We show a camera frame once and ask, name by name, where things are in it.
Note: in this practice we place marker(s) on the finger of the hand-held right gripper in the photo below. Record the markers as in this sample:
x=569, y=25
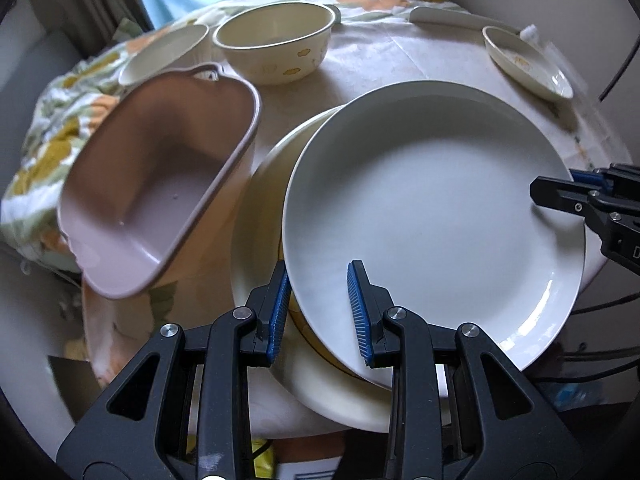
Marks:
x=555, y=192
x=587, y=177

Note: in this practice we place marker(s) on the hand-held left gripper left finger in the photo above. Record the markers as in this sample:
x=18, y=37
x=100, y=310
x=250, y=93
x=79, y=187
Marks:
x=278, y=310

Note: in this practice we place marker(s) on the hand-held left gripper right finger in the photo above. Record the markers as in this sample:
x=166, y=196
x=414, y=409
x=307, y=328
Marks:
x=357, y=310

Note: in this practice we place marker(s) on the large white plate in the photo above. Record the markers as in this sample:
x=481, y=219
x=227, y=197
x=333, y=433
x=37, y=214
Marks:
x=425, y=210

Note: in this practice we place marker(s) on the cream bowl with flower print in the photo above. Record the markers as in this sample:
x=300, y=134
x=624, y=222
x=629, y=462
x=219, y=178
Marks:
x=270, y=60

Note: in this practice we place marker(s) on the large cream plate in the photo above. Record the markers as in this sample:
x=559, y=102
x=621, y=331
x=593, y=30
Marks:
x=260, y=240

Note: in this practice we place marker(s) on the small cream dish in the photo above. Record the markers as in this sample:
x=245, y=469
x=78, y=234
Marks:
x=525, y=60

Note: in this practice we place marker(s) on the yellow packet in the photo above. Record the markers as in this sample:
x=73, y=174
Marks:
x=262, y=460

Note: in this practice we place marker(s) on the pink rectangular tub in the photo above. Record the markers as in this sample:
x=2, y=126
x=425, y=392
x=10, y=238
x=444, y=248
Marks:
x=160, y=185

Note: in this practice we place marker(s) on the cream tablecloth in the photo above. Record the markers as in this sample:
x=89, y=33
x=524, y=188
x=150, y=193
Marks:
x=400, y=55

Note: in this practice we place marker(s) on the floral striped blanket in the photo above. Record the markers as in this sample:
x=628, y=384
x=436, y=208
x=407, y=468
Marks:
x=55, y=135

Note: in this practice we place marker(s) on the small cream bowl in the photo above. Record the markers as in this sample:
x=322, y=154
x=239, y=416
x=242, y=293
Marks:
x=165, y=50

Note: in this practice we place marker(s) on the brown curtain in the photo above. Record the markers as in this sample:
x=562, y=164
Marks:
x=110, y=0

